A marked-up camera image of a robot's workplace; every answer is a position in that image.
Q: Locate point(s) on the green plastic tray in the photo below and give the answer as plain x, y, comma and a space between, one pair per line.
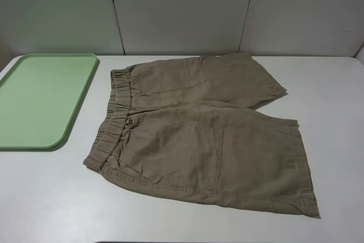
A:
40, 96

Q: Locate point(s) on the khaki shorts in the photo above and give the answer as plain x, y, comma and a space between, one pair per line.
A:
189, 130

